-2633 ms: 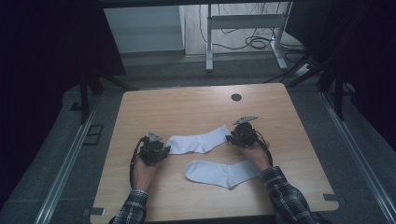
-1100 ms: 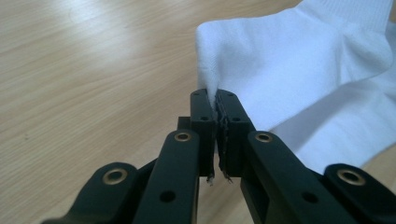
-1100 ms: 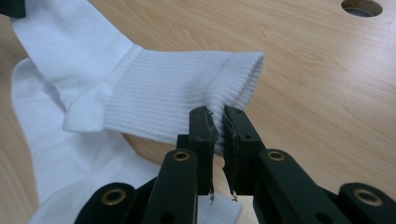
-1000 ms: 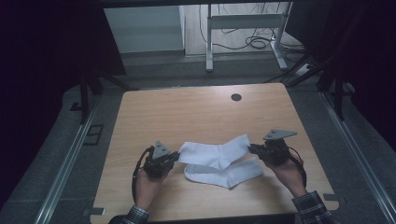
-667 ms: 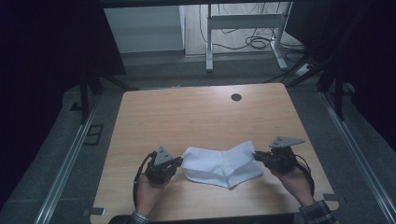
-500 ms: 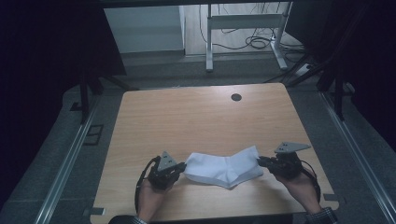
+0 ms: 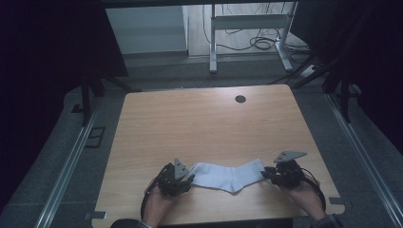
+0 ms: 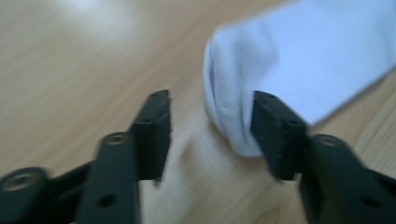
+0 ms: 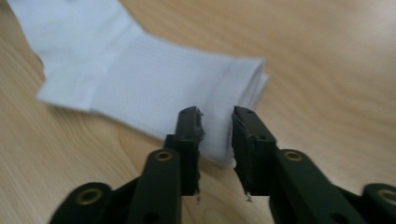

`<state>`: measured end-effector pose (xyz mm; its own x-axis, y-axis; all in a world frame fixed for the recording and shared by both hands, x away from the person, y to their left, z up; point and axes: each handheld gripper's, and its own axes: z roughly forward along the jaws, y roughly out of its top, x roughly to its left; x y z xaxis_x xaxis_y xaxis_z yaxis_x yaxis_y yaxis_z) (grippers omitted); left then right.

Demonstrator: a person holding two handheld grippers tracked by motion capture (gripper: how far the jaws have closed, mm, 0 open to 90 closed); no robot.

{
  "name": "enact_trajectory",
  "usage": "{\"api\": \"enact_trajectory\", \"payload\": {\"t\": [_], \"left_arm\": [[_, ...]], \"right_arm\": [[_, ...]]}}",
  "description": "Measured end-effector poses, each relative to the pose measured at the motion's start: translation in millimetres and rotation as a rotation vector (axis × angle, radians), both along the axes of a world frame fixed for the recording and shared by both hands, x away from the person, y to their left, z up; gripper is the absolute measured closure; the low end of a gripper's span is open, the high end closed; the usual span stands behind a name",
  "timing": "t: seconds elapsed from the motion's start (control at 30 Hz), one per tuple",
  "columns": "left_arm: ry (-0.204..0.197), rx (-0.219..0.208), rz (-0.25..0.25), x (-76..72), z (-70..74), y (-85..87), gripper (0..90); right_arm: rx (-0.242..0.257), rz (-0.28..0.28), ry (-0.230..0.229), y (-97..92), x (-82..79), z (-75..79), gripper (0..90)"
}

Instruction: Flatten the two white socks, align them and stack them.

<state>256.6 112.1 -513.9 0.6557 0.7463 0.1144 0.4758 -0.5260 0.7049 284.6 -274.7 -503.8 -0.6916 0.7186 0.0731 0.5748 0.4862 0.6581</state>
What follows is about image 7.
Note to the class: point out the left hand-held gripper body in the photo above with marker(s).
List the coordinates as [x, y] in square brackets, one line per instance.
[172, 180]

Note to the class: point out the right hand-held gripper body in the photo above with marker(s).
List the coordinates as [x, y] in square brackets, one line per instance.
[288, 172]

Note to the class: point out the white sock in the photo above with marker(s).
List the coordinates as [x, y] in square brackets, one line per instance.
[250, 172]
[210, 175]

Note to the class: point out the person's left hand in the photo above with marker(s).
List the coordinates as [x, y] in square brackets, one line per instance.
[158, 205]

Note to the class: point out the person's right hand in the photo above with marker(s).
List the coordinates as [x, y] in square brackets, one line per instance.
[304, 198]

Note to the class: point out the grey tape piece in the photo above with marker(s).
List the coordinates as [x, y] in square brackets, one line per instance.
[96, 215]
[337, 201]

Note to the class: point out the black round table grommet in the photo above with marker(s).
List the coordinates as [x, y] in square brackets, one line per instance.
[240, 99]

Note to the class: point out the black floor socket plate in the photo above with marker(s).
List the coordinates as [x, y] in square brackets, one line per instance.
[95, 137]

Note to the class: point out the black metal stand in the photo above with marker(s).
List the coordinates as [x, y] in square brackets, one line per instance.
[344, 95]

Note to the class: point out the white power strip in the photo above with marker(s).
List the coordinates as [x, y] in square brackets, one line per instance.
[308, 71]

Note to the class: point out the black tripod stand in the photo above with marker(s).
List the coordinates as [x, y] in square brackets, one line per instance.
[86, 98]

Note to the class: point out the white panel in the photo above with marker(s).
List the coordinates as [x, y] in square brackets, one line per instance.
[145, 30]

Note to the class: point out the aluminium floor rail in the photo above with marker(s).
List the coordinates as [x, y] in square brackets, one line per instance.
[364, 158]
[66, 171]

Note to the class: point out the white metal desk frame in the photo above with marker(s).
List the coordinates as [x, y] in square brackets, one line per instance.
[247, 21]

